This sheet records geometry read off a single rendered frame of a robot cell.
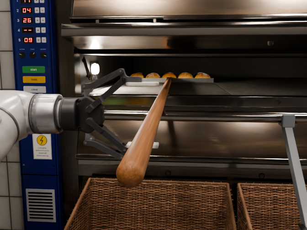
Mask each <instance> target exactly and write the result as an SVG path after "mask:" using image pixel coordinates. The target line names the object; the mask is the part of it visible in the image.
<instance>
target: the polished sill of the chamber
mask: <svg viewBox="0 0 307 230"><path fill-rule="evenodd" d="M101 95H102V94H90V96H92V97H93V98H95V99H98V98H99V97H100V96H101ZM157 96H158V94H112V95H111V96H110V97H108V98H107V99H106V100H105V101H104V102H103V103H102V104H103V105H130V106H152V105H153V103H154V101H155V100H156V98H157ZM76 97H84V94H78V95H76ZM165 106H211V107H292V108H307V95H204V94H168V95H167V99H166V102H165Z"/></svg>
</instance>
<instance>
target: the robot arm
mask: <svg viewBox="0 0 307 230"><path fill-rule="evenodd" d="M118 76H120V78H121V79H120V80H118V81H117V82H116V83H115V84H114V85H113V86H111V87H110V88H109V89H108V90H107V91H106V92H105V93H104V94H102V95H101V96H100V97H99V98H98V99H95V98H93V97H92V96H90V93H91V92H93V90H94V88H95V87H98V86H100V85H102V84H104V83H106V82H108V81H110V80H112V79H114V78H116V77H118ZM125 83H126V86H158V85H159V82H142V77H129V76H127V75H126V73H125V69H123V68H120V69H118V70H116V71H114V72H112V73H110V74H108V75H106V76H104V77H102V78H100V79H98V80H96V81H94V82H92V83H86V84H82V85H81V88H82V89H83V90H84V97H63V96H62V95H60V94H32V93H29V92H26V91H18V90H0V162H1V161H2V160H3V159H4V158H5V157H6V155H7V154H8V153H9V152H10V150H11V148H12V146H13V145H14V144H15V143H17V142H18V141H20V140H22V139H24V138H26V137H27V136H28V135H30V134H59V133H61V132H63V131H83V132H85V140H84V142H83V144H84V145H85V146H93V147H95V148H97V149H99V150H101V151H103V152H105V153H107V154H109V155H111V156H113V157H115V158H117V159H119V160H122V159H123V157H124V155H125V153H126V152H127V150H128V148H129V146H130V144H131V142H128V143H127V144H126V143H124V142H123V141H122V140H121V139H120V138H118V137H117V136H116V135H115V134H113V133H112V132H111V131H110V130H109V129H107V127H106V126H105V125H104V124H103V123H104V121H105V117H104V110H105V107H104V106H103V104H102V103H103V102H104V101H105V100H106V99H107V98H108V97H110V96H111V95H112V94H113V93H114V92H115V91H117V90H118V89H119V88H120V87H121V86H122V85H124V84H125ZM94 130H96V131H97V132H98V133H100V134H102V135H103V136H104V137H105V138H106V139H108V140H109V141H110V142H111V143H112V144H114V145H115V146H116V147H117V148H118V149H120V150H118V149H116V148H114V147H112V146H110V145H108V144H106V143H104V142H102V141H100V140H98V139H95V137H94V136H92V135H91V132H93V131H94Z"/></svg>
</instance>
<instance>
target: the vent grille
mask: <svg viewBox="0 0 307 230"><path fill-rule="evenodd" d="M26 205H27V220H28V221H39V222H56V210H55V191H54V189H28V188H26Z"/></svg>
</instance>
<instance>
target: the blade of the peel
mask: <svg viewBox="0 0 307 230"><path fill-rule="evenodd" d="M142 82H159V83H165V82H166V78H142ZM213 82H214V78H172V83H213Z"/></svg>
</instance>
